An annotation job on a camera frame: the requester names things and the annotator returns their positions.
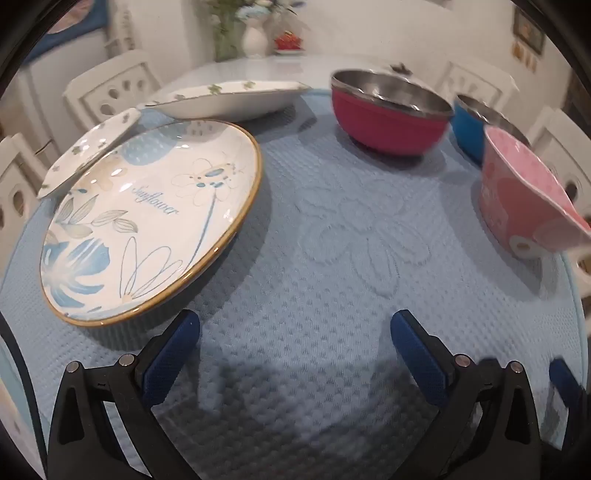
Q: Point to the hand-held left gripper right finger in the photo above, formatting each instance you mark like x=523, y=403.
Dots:
x=418, y=360

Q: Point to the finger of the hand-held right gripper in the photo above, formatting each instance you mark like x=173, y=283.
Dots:
x=565, y=385

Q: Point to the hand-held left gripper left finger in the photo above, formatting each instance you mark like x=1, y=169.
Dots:
x=171, y=360

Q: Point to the blue floral plate brown rim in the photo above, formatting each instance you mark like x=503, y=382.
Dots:
x=161, y=207

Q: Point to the pink patterned bowl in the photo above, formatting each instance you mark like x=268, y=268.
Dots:
x=512, y=203

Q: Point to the small white flowered plate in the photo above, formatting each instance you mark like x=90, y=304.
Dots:
x=87, y=147

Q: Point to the blue steel bowl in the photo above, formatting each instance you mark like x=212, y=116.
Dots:
x=466, y=129

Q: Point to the red steel bowl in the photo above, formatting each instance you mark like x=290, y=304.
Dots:
x=378, y=124

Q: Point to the deep white plate green clovers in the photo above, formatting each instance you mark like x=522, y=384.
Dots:
x=221, y=108

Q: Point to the light blue textured mat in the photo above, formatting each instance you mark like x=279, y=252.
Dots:
x=323, y=277

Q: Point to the white chair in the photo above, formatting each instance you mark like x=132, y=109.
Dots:
x=480, y=78
x=18, y=184
x=568, y=152
x=106, y=83

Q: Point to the small dark table object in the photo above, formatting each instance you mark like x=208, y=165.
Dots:
x=399, y=68

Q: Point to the glass vase green stems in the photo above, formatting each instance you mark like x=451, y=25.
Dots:
x=227, y=41

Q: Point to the white vase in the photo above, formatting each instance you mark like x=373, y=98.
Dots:
x=255, y=41

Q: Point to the red ornament on dish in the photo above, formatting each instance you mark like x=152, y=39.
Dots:
x=288, y=42

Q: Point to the framed picture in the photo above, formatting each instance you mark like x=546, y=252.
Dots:
x=530, y=30

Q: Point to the blue cloth pink circle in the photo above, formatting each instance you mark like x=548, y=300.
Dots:
x=60, y=27

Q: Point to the artificial flower bouquet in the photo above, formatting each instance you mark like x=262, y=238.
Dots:
x=258, y=9

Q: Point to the small hanging wall ornaments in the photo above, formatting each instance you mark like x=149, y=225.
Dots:
x=524, y=56

